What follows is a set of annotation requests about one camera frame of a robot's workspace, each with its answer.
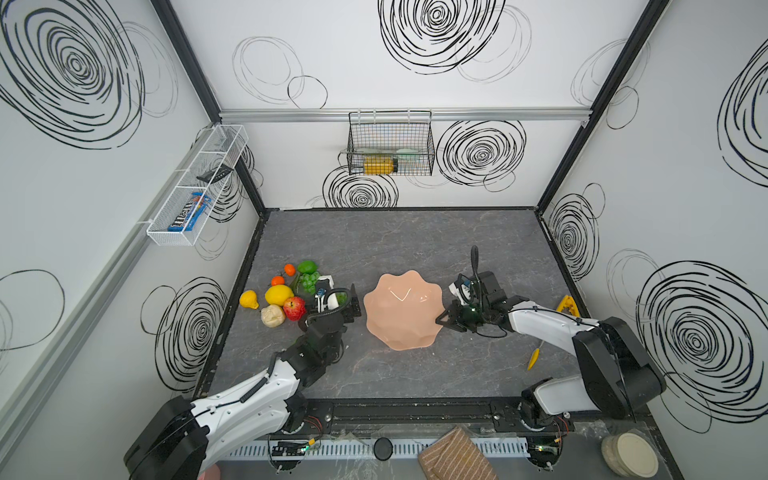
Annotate red fake apple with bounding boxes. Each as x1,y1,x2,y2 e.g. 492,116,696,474
283,296,307,322

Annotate yellow fake lemon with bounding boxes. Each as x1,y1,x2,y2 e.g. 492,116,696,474
264,284,295,307

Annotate pink wavy fruit bowl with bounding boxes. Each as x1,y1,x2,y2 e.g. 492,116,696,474
364,270,444,351

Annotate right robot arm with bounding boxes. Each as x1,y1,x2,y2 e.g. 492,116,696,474
435,271,667,431

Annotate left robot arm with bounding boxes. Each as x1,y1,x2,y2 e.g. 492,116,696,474
124,286,361,479

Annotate green fake grapes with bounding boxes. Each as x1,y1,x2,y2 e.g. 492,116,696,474
293,271,320,296

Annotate green fake lime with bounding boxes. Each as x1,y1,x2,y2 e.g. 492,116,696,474
297,260,318,275

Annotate yellow fake pear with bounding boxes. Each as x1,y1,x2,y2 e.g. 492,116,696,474
239,290,260,310

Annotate striped brown cloth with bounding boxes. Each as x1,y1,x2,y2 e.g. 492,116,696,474
418,426,498,480

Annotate black round knob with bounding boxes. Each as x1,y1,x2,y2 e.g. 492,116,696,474
372,437,394,462

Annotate blue candy packet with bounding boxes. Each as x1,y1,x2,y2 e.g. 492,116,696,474
167,192,210,232

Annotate yellow sponge in basket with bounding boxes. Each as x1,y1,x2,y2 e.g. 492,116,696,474
363,156,397,175

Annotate black remote control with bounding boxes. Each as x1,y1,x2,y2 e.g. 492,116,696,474
196,164,233,185

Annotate green item in basket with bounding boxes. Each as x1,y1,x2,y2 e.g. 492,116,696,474
356,147,423,162

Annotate pink cup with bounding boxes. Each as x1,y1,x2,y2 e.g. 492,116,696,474
197,464,221,480

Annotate yellow handled tongs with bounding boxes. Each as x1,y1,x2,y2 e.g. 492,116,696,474
527,295,581,371

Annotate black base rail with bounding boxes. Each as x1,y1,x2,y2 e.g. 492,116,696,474
263,395,652,434

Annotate white slotted cable duct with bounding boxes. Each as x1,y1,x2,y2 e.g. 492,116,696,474
224,437,530,461

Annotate white wire wall shelf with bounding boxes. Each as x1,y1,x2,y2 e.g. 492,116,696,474
146,123,248,247

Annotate black wire wall basket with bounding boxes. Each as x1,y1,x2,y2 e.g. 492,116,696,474
343,109,436,177

